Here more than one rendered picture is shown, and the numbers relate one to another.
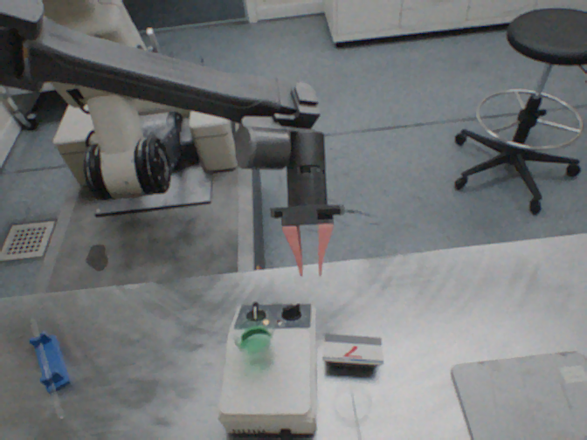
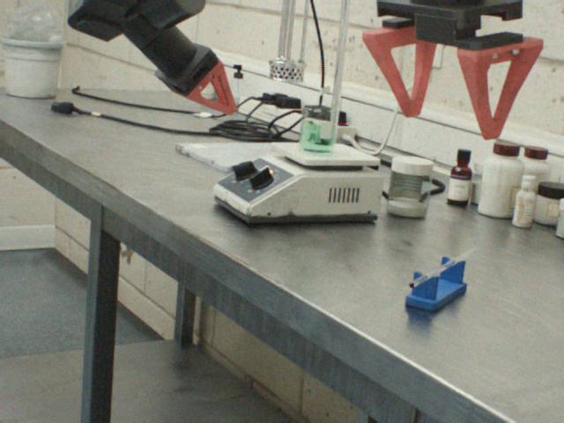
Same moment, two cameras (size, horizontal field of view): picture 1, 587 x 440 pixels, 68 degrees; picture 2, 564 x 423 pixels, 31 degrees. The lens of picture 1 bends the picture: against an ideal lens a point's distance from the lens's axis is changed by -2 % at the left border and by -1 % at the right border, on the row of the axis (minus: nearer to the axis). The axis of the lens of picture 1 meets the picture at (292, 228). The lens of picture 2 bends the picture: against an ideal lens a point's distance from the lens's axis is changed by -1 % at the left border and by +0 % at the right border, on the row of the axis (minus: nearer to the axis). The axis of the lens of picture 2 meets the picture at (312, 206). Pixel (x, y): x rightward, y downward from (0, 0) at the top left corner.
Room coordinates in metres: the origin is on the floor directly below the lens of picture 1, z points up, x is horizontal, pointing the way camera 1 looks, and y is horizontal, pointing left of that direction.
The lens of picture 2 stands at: (1.05, 1.20, 1.07)
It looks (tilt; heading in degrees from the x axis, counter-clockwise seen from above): 13 degrees down; 235
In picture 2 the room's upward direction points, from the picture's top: 6 degrees clockwise
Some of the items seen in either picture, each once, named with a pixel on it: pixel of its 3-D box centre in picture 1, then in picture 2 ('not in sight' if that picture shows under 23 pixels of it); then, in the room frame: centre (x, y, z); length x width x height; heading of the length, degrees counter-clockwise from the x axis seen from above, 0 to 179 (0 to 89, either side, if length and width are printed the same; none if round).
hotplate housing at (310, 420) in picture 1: (272, 364); (304, 184); (0.27, 0.06, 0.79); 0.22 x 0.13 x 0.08; 173
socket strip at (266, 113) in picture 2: not in sight; (293, 117); (-0.14, -0.62, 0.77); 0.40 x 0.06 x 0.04; 89
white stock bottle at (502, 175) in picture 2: not in sight; (501, 179); (-0.04, 0.12, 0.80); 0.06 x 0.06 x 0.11
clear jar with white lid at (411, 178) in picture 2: not in sight; (410, 187); (0.11, 0.09, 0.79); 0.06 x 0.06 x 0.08
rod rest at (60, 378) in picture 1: (47, 360); (438, 281); (0.33, 0.42, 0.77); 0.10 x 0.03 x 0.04; 28
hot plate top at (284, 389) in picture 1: (266, 370); (324, 153); (0.24, 0.06, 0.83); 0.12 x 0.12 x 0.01; 83
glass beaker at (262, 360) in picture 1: (258, 342); (316, 125); (0.26, 0.06, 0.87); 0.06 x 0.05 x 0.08; 112
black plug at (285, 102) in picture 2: not in sight; (284, 102); (-0.13, -0.65, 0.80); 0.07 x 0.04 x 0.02; 179
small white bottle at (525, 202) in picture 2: not in sight; (525, 201); (-0.03, 0.19, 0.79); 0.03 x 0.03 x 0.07
